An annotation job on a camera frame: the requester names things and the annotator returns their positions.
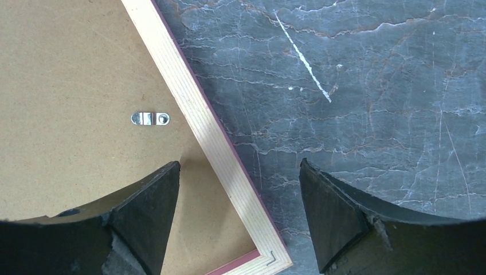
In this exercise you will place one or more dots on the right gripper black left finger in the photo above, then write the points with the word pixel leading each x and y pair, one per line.
pixel 125 232

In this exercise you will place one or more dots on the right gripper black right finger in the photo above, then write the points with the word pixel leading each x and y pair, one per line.
pixel 354 232

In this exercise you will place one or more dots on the brown cardboard backing board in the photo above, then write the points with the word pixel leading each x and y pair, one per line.
pixel 72 74

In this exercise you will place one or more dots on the pink wooden picture frame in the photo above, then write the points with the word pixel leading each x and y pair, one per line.
pixel 271 255

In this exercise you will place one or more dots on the silver metal turn clip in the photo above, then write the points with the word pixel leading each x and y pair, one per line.
pixel 150 118

